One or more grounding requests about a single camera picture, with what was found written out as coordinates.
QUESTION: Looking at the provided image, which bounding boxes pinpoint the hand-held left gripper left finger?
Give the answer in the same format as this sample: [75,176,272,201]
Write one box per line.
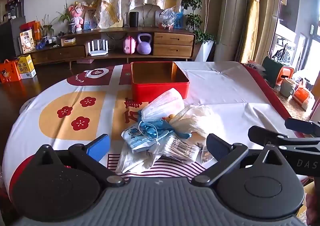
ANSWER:
[34,134,125,188]

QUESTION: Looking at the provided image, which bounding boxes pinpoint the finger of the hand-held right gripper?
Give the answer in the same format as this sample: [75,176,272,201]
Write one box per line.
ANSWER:
[285,118,320,133]
[248,126,320,147]

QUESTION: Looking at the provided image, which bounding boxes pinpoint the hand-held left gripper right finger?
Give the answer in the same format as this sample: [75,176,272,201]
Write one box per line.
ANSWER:
[191,133,285,188]

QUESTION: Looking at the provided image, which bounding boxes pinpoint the small clear plastic bag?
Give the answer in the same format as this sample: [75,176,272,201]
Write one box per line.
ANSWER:
[199,141,215,165]

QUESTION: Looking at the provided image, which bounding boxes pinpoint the clear bag of cotton swabs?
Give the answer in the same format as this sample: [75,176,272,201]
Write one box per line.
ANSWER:
[150,134,203,164]

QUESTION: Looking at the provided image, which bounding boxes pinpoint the cartoon print face mask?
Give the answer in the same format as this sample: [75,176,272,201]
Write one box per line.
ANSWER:
[121,126,170,153]

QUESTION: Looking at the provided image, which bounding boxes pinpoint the yellow rubber duck toy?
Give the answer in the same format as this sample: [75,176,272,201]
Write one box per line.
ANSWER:
[162,114,177,124]

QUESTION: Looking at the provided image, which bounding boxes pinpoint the blue glove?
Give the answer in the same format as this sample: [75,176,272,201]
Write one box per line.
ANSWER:
[137,119,192,139]

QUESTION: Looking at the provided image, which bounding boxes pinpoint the white face mask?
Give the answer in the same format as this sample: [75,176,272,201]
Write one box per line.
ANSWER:
[141,88,185,123]

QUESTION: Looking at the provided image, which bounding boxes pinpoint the red tin box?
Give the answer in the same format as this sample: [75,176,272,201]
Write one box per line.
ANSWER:
[130,61,190,103]

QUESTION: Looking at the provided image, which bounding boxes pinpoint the orange bag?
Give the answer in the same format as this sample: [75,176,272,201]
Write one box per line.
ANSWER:
[292,86,315,112]

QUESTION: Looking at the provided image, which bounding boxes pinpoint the cream mug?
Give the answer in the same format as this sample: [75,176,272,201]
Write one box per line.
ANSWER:
[279,77,295,98]

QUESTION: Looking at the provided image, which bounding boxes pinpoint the printed tablecloth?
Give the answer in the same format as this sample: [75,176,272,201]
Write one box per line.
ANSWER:
[1,61,298,199]

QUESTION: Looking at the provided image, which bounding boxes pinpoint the white router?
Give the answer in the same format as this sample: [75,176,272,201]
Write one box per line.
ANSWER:
[86,40,108,57]

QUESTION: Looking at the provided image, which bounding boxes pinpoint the white planter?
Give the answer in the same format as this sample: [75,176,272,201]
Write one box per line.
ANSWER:
[194,41,215,62]

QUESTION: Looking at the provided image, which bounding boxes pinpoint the pink toy case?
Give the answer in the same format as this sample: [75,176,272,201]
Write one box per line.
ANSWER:
[123,36,137,54]

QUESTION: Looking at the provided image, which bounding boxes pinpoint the yellow carton box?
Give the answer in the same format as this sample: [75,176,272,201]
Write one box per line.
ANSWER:
[15,54,37,79]

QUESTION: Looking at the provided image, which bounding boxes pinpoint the purple kettlebell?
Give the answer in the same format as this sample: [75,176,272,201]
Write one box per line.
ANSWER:
[136,33,152,55]

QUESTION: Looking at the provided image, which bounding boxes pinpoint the wooden TV cabinet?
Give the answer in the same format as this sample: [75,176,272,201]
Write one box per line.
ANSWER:
[19,28,197,69]

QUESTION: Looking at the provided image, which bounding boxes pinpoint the yellow curtain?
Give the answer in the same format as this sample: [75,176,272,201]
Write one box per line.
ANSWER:
[235,0,267,64]

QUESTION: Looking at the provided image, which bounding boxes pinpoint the potted plant patterned pot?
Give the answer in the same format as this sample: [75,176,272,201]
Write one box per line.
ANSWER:
[56,1,75,34]

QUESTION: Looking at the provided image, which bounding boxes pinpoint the beige standing air conditioner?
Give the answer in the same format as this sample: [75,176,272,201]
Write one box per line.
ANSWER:
[215,0,253,61]

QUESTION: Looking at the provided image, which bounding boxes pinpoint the cereal box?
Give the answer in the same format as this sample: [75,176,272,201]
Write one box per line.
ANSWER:
[19,29,35,54]

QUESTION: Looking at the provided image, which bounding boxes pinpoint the small potted plant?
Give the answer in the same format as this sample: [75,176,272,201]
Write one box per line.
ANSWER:
[37,15,54,42]

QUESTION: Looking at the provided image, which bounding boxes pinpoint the pink doll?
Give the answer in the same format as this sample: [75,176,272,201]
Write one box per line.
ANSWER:
[68,1,87,32]

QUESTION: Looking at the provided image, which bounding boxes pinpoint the black speaker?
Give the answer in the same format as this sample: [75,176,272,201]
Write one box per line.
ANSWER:
[129,11,139,27]

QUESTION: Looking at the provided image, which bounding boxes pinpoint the red orange gift box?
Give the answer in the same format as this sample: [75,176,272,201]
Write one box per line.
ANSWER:
[20,21,42,40]

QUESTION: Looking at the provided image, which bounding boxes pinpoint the beige shell-shaped board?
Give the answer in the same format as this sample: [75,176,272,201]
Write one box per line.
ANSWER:
[129,3,163,27]

